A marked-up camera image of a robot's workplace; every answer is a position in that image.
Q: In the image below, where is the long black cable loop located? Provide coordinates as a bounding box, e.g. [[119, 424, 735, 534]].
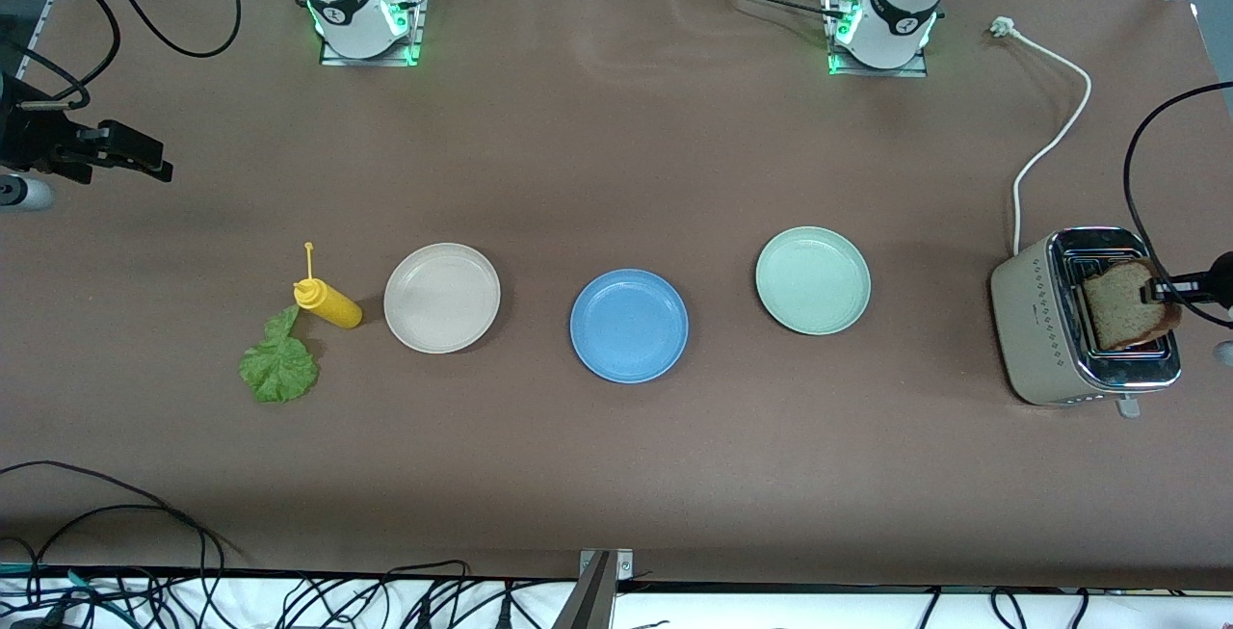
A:
[[0, 460, 247, 629]]

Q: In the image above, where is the green round plate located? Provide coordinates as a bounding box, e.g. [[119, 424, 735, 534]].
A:
[[755, 226, 872, 336]]

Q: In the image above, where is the beige chrome toaster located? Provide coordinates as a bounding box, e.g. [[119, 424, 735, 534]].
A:
[[990, 226, 1183, 418]]

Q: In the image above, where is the blue round plate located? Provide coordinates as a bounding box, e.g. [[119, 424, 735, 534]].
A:
[[569, 269, 690, 384]]

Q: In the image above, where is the white toaster power cord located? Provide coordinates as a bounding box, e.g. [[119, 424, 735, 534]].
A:
[[990, 16, 1094, 257]]

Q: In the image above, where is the yellow squeeze bottle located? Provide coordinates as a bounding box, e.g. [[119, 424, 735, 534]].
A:
[[293, 242, 364, 329]]

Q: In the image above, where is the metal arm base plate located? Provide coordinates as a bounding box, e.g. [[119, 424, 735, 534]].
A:
[[826, 0, 931, 79], [319, 0, 426, 67]]

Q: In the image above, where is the brown bread slice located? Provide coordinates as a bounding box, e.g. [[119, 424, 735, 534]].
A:
[[1081, 258, 1183, 353]]

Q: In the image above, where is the green lettuce leaf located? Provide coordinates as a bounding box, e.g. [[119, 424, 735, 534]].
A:
[[239, 305, 320, 405]]

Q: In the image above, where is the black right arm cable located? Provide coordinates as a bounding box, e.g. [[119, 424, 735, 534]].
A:
[[14, 0, 244, 112]]

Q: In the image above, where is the beige round plate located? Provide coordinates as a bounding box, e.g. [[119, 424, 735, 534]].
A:
[[383, 243, 502, 354]]

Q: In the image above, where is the dark metal pole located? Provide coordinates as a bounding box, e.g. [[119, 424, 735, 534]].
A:
[[554, 552, 615, 629]]

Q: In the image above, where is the small metal bracket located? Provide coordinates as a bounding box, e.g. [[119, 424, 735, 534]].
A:
[[578, 549, 634, 580]]

